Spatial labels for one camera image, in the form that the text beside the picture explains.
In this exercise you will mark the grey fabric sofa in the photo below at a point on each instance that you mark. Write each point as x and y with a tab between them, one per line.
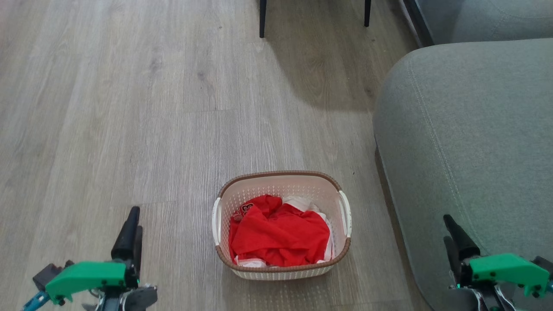
466	129

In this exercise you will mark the black chair leg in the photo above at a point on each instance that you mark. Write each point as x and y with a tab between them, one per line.
367	12
262	17

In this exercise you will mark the grey sofa section dark base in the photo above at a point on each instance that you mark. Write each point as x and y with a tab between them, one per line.
488	19

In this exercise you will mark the white laundry basket brown rim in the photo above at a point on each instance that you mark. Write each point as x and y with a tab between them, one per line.
276	185

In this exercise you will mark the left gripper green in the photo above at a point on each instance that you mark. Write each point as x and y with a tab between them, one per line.
90	276

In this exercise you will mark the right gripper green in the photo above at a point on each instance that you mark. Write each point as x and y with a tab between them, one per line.
505	270

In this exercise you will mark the red garment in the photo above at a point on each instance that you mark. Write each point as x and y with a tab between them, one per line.
281	235

